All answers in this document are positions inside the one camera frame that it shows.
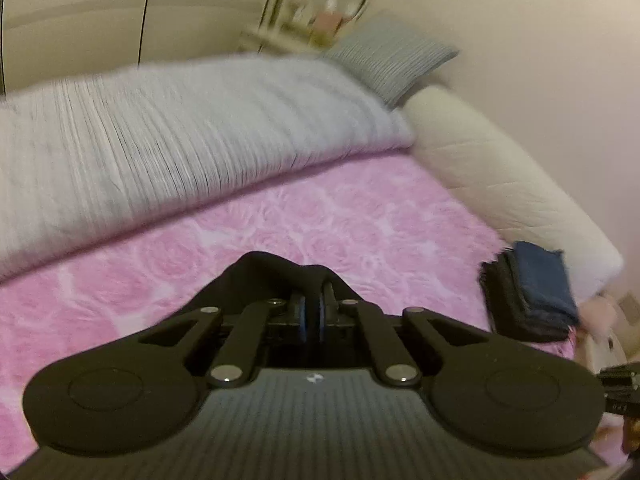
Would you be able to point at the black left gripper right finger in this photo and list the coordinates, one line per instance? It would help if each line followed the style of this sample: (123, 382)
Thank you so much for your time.
(487, 390)

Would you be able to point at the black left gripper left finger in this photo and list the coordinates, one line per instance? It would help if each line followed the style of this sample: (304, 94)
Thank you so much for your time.
(139, 390)

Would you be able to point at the black zip-up fleece jacket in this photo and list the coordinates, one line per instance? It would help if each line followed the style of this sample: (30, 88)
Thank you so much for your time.
(258, 276)

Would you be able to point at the stack of folded dark clothes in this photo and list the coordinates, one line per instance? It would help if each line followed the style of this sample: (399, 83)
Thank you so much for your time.
(527, 294)

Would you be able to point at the white long bolster pillow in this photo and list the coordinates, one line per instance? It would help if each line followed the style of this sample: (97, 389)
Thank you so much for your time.
(481, 165)

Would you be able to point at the pink rose pattern blanket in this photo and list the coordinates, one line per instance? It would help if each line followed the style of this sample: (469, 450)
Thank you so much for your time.
(383, 223)

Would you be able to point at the grey striped pillow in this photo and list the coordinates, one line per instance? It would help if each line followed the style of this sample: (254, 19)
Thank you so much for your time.
(389, 56)

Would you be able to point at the cream wardrobe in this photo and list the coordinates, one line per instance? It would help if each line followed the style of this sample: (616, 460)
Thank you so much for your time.
(51, 39)

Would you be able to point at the cream dressing table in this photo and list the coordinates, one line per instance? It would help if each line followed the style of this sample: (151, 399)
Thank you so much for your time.
(272, 41)

